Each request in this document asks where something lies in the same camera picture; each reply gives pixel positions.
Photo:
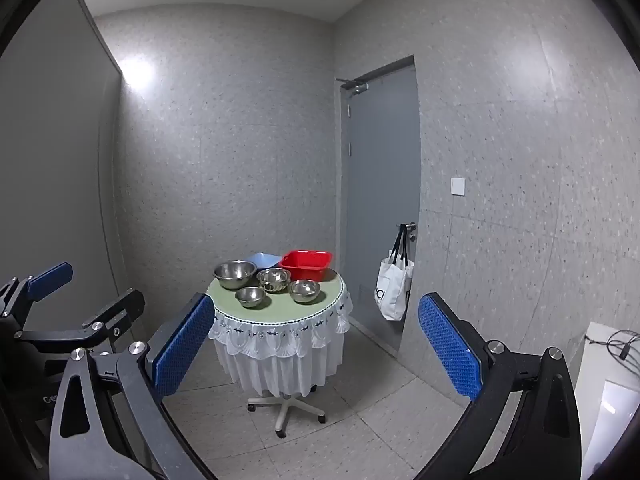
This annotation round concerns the green white lace tablecloth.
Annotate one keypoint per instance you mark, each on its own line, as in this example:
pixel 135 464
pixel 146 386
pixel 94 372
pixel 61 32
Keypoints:
pixel 280 330

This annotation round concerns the white tote bag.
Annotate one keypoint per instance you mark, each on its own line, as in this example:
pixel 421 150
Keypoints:
pixel 392 292

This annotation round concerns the large steel bowl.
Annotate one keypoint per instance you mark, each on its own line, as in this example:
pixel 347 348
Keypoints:
pixel 235 275

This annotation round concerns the grey door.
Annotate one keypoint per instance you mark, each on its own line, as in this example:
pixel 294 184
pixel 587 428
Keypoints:
pixel 380 170

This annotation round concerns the white wall switch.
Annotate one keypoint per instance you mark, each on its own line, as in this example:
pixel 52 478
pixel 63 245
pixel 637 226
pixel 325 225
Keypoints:
pixel 458 186

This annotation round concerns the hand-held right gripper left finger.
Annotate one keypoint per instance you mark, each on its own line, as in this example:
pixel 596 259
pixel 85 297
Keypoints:
pixel 182 345

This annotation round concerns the white wheeled table base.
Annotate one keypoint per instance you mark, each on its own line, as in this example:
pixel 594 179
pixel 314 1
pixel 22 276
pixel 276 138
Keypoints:
pixel 282 410

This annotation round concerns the small steel bowl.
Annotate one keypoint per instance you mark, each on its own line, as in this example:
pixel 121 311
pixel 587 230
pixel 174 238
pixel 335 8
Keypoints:
pixel 304 291
pixel 250 297

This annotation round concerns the white cabinet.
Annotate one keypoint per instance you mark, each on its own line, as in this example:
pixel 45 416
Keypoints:
pixel 597 365

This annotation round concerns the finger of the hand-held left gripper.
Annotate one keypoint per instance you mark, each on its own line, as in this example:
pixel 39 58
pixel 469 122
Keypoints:
pixel 50 277
pixel 117 310

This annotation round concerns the grey bowls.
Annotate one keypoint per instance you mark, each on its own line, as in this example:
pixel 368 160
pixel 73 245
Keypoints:
pixel 265 260

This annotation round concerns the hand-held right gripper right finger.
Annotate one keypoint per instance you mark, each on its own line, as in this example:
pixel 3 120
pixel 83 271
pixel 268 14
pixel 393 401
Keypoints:
pixel 450 345

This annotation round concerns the red plastic basin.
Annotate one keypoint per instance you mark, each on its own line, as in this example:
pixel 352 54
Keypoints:
pixel 305 266

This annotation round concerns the metal door closer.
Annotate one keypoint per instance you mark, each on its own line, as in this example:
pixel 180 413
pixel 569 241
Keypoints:
pixel 357 86

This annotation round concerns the fluted steel bowl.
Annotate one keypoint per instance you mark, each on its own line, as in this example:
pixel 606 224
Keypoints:
pixel 274 280

